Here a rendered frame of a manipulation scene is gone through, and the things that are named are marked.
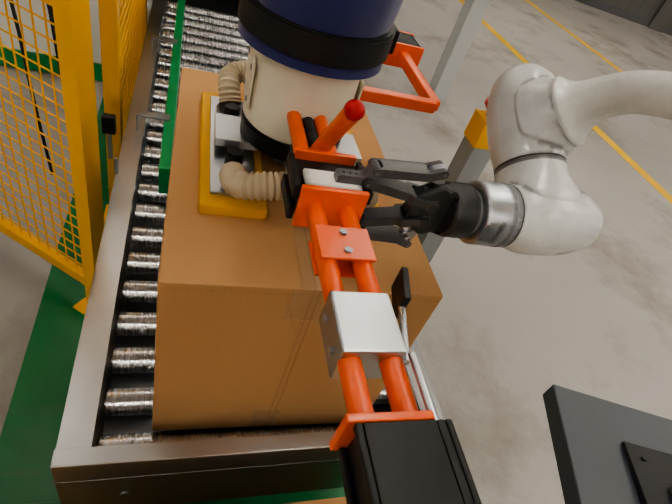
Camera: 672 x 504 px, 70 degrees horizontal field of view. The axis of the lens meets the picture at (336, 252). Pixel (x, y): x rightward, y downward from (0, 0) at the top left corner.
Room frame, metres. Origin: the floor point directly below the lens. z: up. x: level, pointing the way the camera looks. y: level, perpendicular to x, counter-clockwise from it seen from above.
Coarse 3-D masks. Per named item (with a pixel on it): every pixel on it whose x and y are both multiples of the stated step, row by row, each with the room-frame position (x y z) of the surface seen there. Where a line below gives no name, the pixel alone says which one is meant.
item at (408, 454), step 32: (352, 416) 0.20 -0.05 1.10; (384, 416) 0.20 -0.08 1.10; (416, 416) 0.22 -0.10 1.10; (352, 448) 0.19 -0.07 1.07; (384, 448) 0.18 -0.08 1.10; (416, 448) 0.19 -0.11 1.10; (352, 480) 0.17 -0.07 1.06; (384, 480) 0.16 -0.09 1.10; (416, 480) 0.17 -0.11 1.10; (448, 480) 0.17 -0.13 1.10
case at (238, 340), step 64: (192, 128) 0.71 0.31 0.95; (192, 192) 0.55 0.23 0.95; (192, 256) 0.43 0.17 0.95; (256, 256) 0.47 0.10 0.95; (384, 256) 0.57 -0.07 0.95; (192, 320) 0.39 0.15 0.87; (256, 320) 0.42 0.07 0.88; (192, 384) 0.39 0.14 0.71; (256, 384) 0.43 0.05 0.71; (320, 384) 0.48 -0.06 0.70
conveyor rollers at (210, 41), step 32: (192, 32) 2.06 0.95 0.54; (224, 32) 2.20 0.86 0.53; (160, 64) 1.68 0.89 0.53; (192, 64) 1.75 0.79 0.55; (224, 64) 1.87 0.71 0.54; (160, 96) 1.45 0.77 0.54; (160, 128) 1.29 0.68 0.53; (128, 256) 0.72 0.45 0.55; (128, 288) 0.64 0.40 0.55; (128, 320) 0.56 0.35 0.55; (128, 352) 0.49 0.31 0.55
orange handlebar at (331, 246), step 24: (408, 72) 0.99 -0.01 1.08; (384, 96) 0.81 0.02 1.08; (408, 96) 0.84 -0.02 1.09; (432, 96) 0.88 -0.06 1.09; (288, 120) 0.62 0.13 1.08; (312, 216) 0.42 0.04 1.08; (312, 240) 0.39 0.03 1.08; (336, 240) 0.39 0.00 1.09; (360, 240) 0.41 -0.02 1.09; (312, 264) 0.37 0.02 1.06; (336, 264) 0.36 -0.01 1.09; (360, 264) 0.38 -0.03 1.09; (336, 288) 0.33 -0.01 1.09; (360, 288) 0.35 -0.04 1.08; (360, 360) 0.26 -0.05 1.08; (384, 360) 0.27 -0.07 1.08; (360, 384) 0.23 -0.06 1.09; (384, 384) 0.25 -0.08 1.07; (408, 384) 0.25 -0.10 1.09; (360, 408) 0.21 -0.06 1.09; (408, 408) 0.23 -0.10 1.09
